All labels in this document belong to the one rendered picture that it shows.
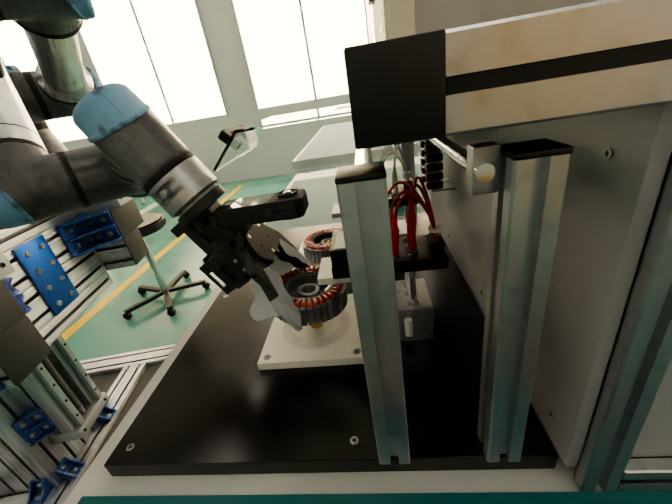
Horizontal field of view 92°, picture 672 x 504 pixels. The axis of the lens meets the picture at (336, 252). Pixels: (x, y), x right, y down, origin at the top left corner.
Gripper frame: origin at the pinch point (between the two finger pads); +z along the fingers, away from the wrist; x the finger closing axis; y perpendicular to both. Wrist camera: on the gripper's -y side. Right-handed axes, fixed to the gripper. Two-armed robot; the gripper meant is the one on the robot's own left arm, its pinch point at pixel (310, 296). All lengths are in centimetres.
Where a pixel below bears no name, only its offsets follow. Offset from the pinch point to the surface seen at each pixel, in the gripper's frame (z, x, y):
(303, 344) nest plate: 3.7, 4.4, 3.9
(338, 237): -4.9, -0.6, -9.0
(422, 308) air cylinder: 8.6, 3.7, -12.9
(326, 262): -2.6, -1.3, -5.0
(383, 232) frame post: -10.3, 20.4, -18.6
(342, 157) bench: 7, -157, 9
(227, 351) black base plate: -1.4, 3.4, 15.1
